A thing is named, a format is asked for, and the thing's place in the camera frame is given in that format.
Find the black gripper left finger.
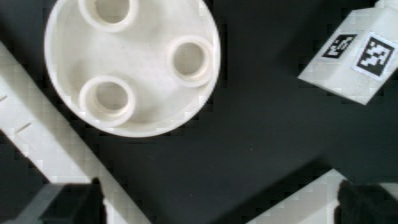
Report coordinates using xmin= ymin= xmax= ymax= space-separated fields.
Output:
xmin=9 ymin=177 xmax=107 ymax=224

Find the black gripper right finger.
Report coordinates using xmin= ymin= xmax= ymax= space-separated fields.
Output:
xmin=334 ymin=181 xmax=398 ymax=224

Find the white stool leg with tags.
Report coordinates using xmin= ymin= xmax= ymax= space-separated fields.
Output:
xmin=299 ymin=0 xmax=398 ymax=105

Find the white round stool seat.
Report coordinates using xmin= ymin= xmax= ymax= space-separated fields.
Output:
xmin=45 ymin=0 xmax=221 ymax=138

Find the white right fence wall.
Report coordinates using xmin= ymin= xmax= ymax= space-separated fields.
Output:
xmin=247 ymin=169 xmax=398 ymax=224

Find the white fence wall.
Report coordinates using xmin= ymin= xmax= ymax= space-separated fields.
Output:
xmin=247 ymin=169 xmax=398 ymax=224
xmin=0 ymin=42 xmax=151 ymax=224

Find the white front fence wall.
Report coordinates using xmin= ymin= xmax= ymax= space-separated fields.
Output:
xmin=0 ymin=42 xmax=151 ymax=224

